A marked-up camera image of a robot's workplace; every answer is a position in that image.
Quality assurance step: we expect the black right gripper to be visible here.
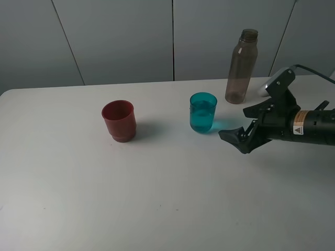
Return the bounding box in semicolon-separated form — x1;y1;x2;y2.
218;100;301;154

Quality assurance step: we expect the smoky transparent water bottle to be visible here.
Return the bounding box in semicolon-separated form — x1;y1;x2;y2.
225;29;258;104

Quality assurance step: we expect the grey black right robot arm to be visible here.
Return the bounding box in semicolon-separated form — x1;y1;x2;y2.
218;97;334;154

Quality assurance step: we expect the teal transparent plastic cup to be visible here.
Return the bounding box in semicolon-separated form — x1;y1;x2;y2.
189;92;217;133

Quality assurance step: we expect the red plastic cup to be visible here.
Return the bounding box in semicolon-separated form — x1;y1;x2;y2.
102;100;137;143

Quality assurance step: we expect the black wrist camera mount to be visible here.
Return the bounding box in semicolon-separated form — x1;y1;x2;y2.
258;67;297;106

